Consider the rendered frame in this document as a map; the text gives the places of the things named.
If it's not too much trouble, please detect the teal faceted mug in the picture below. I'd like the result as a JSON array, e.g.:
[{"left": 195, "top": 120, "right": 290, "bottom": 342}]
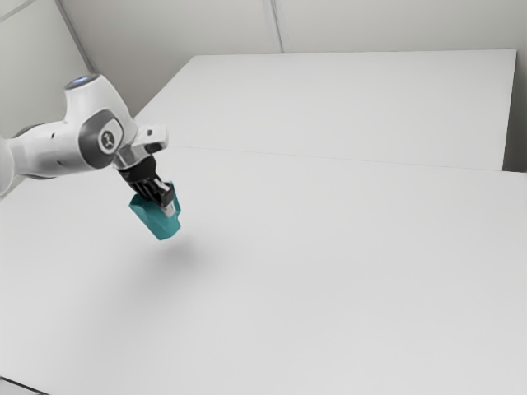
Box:
[{"left": 128, "top": 179, "right": 184, "bottom": 242}]

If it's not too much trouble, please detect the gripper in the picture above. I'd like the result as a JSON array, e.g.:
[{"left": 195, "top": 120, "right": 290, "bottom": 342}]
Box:
[{"left": 116, "top": 152, "right": 178, "bottom": 218}]

